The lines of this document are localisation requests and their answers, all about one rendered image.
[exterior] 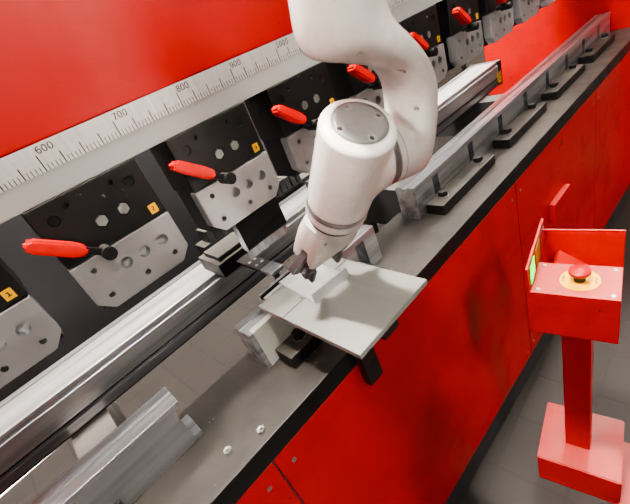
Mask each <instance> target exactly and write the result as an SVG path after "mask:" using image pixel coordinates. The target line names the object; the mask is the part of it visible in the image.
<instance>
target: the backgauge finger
mask: <svg viewBox="0 0 630 504"><path fill-rule="evenodd" d="M199 260H200V262H201V263H202V265H203V267H204V268H205V269H206V270H209V271H211V272H213V273H215V274H218V275H220V276H222V277H225V278H226V277H227V276H228V275H230V274H231V273H232V272H234V271H235V270H236V269H238V268H239V267H240V266H241V265H242V266H244V267H247V268H250V269H253V270H255V271H258V272H261V273H264V274H266V275H269V276H272V277H273V276H275V275H276V274H277V273H278V272H279V271H281V270H282V269H283V268H284V265H283V264H280V263H276V262H273V261H270V260H267V259H264V258H260V257H257V256H256V257H254V258H253V259H252V260H251V258H250V256H249V255H248V253H247V251H245V250H244V249H243V247H242V245H241V244H240V242H239V240H238V238H237V236H236V234H235V232H232V233H230V234H229V235H227V236H226V237H224V238H223V239H222V240H220V241H219V242H217V243H216V244H215V245H213V246H212V247H210V248H209V249H208V250H206V251H205V252H204V254H203V255H201V256H200V257H199Z"/></svg>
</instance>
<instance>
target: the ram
mask: <svg viewBox="0 0 630 504"><path fill-rule="evenodd" d="M440 1H442V0H410V1H408V2H405V3H403V4H401V5H399V6H397V7H395V8H393V9H391V10H390V11H391V13H392V15H393V16H394V18H395V19H396V21H397V22H398V23H399V22H401V21H402V20H404V19H406V18H408V17H410V16H412V15H414V14H416V13H418V12H420V11H422V10H424V9H426V8H428V7H430V6H432V5H434V4H436V3H438V2H440ZM291 33H293V29H292V24H291V18H290V12H289V5H288V0H0V158H3V157H5V156H7V155H10V154H12V153H14V152H17V151H19V150H21V149H24V148H26V147H28V146H31V145H33V144H35V143H38V142H40V141H42V140H45V139H47V138H49V137H51V136H54V135H56V134H58V133H61V132H63V131H65V130H68V129H70V128H72V127H75V126H77V125H79V124H82V123H84V122H86V121H89V120H91V119H93V118H96V117H98V116H100V115H103V114H105V113H107V112H110V111H112V110H114V109H117V108H119V107H121V106H124V105H126V104H128V103H131V102H133V101H135V100H138V99H140V98H142V97H145V96H147V95H149V94H152V93H154V92H156V91H159V90H161V89H163V88H165V87H168V86H170V85H172V84H175V83H177V82H179V81H182V80H184V79H186V78H189V77H191V76H193V75H196V74H198V73H200V72H203V71H205V70H207V69H210V68H212V67H214V66H217V65H219V64H221V63H224V62H226V61H228V60H231V59H233V58H235V57H238V56H240V55H242V54H245V53H247V52H249V51H252V50H254V49H256V48H259V47H261V46H263V45H266V44H268V43H270V42H273V41H275V40H277V39H279V38H282V37H284V36H286V35H289V34H291ZM318 63H320V61H316V60H313V59H310V58H308V57H307V56H305V55H304V54H303V53H302V51H301V52H299V53H297V54H295V55H293V56H291V57H288V58H286V59H284V60H282V61H280V62H278V63H276V64H274V65H271V66H269V67H267V68H265V69H263V70H261V71H259V72H257V73H254V74H252V75H250V76H248V77H246V78H244V79H242V80H240V81H237V82H235V83H233V84H231V85H229V86H227V87H225V88H223V89H220V90H218V91H216V92H214V93H212V94H210V95H208V96H206V97H203V98H201V99H199V100H197V101H195V102H193V103H191V104H188V105H186V106H184V107H182V108H180V109H178V110H176V111H174V112H171V113H169V114H167V115H165V116H163V117H161V118H159V119H157V120H154V121H152V122H150V123H148V124H146V125H144V126H142V127H140V128H137V129H135V130H133V131H131V132H129V133H127V134H125V135H123V136H120V137H118V138H116V139H114V140H112V141H110V142H108V143H106V144H103V145H101V146H99V147H97V148H95V149H93V150H91V151H89V152H86V153H84V154H82V155H80V156H78V157H76V158H74V159H72V160H69V161H67V162H65V163H63V164H61V165H59V166H57V167H54V168H52V169H50V170H48V171H46V172H44V173H42V174H40V175H37V176H35V177H33V178H31V179H29V180H27V181H25V182H23V183H20V184H18V185H16V186H14V187H12V188H10V189H8V190H6V191H3V192H1V193H0V224H2V223H4V222H6V221H8V220H10V219H12V218H14V217H16V216H18V215H20V214H22V213H24V212H26V211H28V210H29V209H31V208H33V207H35V206H37V205H39V204H41V203H43V202H45V201H47V200H49V199H51V198H53V197H55V196H57V195H59V194H61V193H63V192H65V191H67V190H69V189H71V188H73V187H75V186H77V185H79V184H81V183H83V182H85V181H87V180H89V179H91V178H93V177H95V176H97V175H99V174H101V173H103V172H104V171H106V170H108V169H110V168H112V167H114V166H116V165H118V164H120V163H122V162H124V161H126V160H128V159H130V158H132V157H134V156H136V155H138V154H140V153H142V152H144V151H146V150H148V149H150V148H152V147H154V146H156V145H158V144H160V143H162V142H164V141H166V140H168V139H170V138H172V137H174V136H176V135H178V134H179V133H181V132H183V131H185V130H187V129H189V128H191V127H193V126H195V125H197V124H199V123H201V122H203V121H205V120H207V119H209V118H211V117H213V116H215V115H217V114H219V113H221V112H223V111H225V110H227V109H229V108H231V107H233V106H235V105H237V104H239V103H241V102H243V101H245V100H247V99H249V98H251V97H253V96H254V95H256V94H258V93H260V92H262V91H264V90H266V89H268V88H270V87H272V86H274V85H276V84H278V83H280V82H282V81H284V80H286V79H288V78H290V77H292V76H294V75H296V74H298V73H300V72H302V71H304V70H306V69H308V68H310V67H312V66H314V65H316V64H318Z"/></svg>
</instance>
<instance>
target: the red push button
mask: <svg viewBox="0 0 630 504"><path fill-rule="evenodd" d="M568 273H569V275H570V276H571V277H573V280H574V281H575V282H577V283H583V282H585V281H586V278H587V277H589V276H590V275H591V273H592V271H591V269H590V268H589V267H588V266H585V265H574V266H571V267H570V268H569V270H568Z"/></svg>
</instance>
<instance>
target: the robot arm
mask: <svg viewBox="0 0 630 504"><path fill-rule="evenodd" d="M288 5H289V12H290V18H291V24H292V29H293V33H294V37H295V40H296V42H297V45H298V47H299V48H300V50H301V51H302V53H303V54H304V55H305V56H307V57H308V58H310V59H313V60H316V61H320V62H327V63H346V64H360V65H366V66H369V67H371V68H372V69H373V70H374V71H375V73H376V74H377V76H378V78H379V80H380V82H381V85H382V90H383V97H384V109H383V108H382V107H380V106H379V105H377V104H375V103H372V102H370V101H367V100H362V99H354V98H352V99H342V100H338V101H336V102H333V103H331V104H330V105H328V106H327V107H326V108H325V109H324V110H323V111H322V113H321V114H320V117H319V119H318V124H317V131H316V138H315V145H314V151H313V158H312V165H311V172H310V179H309V185H308V192H307V199H306V215H305V216H304V218H303V220H302V221H301V224H300V226H299V228H298V231H297V235H296V238H295V242H294V248H293V251H294V253H295V254H296V255H298V254H299V255H298V257H297V258H296V259H295V260H294V262H293V263H292V264H291V266H290V267H289V268H288V271H289V272H290V273H291V274H292V275H296V274H299V273H301V275H302V276H303V277H304V279H306V280H307V279H308V280H309V281H310V282H311V283H313V282H314V281H315V278H316V274H317V271H316V268H317V267H319V266H320V265H322V264H323V263H324V262H326V261H327V260H328V259H330V258H332V259H333V260H334V261H335V262H336V263H339V262H340V261H341V258H342V255H343V253H344V251H343V250H344V249H346V248H347V246H348V244H349V243H350V242H351V241H353V239H354V238H355V237H356V235H357V232H358V230H359V228H360V227H361V225H362V224H363V222H364V220H366V218H367V213H368V210H369V208H370V205H371V203H372V201H373V199H374V198H375V197H376V196H377V195H378V194H379V193H380V192H381V191H383V190H384V189H385V188H387V187H389V186H391V185H393V184H395V183H397V182H400V181H402V180H405V179H407V178H409V177H412V176H414V175H416V174H417V173H419V172H420V171H422V170H423V169H424V168H425V167H426V166H427V164H428V163H429V161H430V159H431V157H432V153H433V150H434V145H435V138H436V129H437V117H438V86H437V80H436V75H435V72H434V69H433V66H432V64H431V62H430V60H429V58H428V56H427V55H426V53H425V52H424V50H423V49H422V48H421V46H420V45H419V44H418V43H417V42H416V40H415V39H414V38H413V37H412V36H411V35H410V34H409V33H408V32H407V31H406V30H405V29H404V28H403V27H402V26H401V25H400V24H399V23H398V22H397V21H396V19H395V18H394V16H393V15H392V13H391V11H390V8H389V5H388V0H288Z"/></svg>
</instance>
